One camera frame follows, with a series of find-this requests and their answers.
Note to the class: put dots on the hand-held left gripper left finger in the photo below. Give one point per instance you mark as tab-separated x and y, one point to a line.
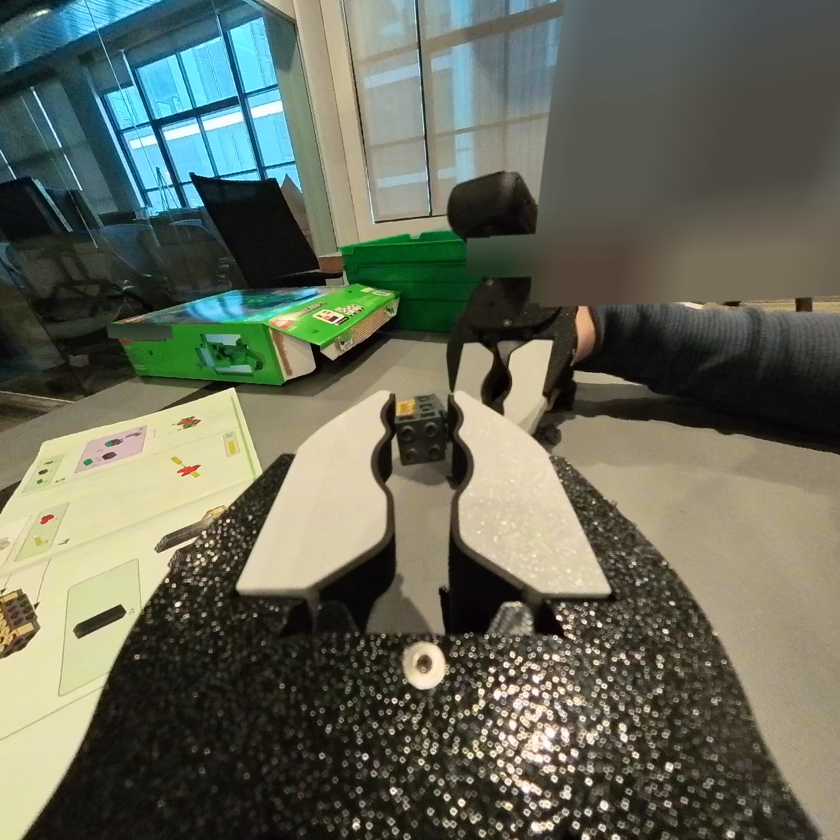
321	499

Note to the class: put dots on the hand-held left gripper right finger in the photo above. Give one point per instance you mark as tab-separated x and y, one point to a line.
525	518

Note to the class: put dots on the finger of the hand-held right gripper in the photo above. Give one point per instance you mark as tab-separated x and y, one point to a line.
531	380
495	387

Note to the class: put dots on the black brick assembly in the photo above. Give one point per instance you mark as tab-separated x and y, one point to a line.
423	436

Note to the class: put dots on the person's right forearm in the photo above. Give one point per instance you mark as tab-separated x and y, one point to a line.
722	367

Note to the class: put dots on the grey desk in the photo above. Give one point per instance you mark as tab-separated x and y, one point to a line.
722	525

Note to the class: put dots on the person's right hand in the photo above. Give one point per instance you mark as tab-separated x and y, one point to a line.
587	334

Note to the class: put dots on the window with blinds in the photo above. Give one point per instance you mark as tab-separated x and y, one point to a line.
459	105

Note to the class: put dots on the green plastic crates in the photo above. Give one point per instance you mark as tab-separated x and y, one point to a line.
413	275

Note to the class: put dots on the green toy set box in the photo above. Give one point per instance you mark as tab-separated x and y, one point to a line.
216	341

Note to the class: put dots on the building instruction booklet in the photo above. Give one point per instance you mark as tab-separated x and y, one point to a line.
118	499

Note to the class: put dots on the black office chair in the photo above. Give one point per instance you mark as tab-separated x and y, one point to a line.
256	229

